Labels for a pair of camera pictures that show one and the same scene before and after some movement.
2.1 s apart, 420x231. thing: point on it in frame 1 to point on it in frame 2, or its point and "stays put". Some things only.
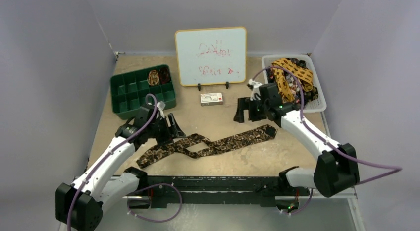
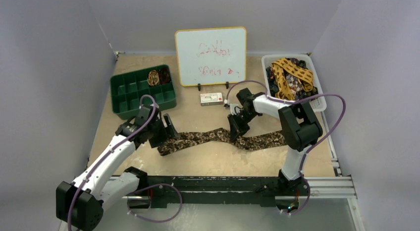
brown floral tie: (197, 145) to (190, 141)
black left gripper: (168, 136) stays put
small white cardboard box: (211, 99) stays put
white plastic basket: (318, 104) stays put
